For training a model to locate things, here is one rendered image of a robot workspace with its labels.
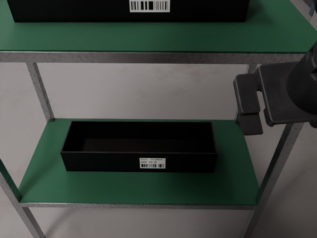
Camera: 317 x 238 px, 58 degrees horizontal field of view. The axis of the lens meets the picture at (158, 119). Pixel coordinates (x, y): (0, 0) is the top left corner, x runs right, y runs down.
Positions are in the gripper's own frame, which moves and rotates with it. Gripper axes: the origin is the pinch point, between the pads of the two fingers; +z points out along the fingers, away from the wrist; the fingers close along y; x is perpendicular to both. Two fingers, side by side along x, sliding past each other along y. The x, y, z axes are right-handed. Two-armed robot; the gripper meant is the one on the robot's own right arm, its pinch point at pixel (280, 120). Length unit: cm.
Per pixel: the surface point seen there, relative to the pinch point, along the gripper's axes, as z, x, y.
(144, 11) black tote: 20.2, -37.1, 16.7
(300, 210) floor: 110, 10, -50
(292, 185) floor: 117, -3, -52
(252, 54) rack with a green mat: 16.9, -20.8, -5.4
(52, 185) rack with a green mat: 72, -6, 57
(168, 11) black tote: 20.4, -36.6, 11.0
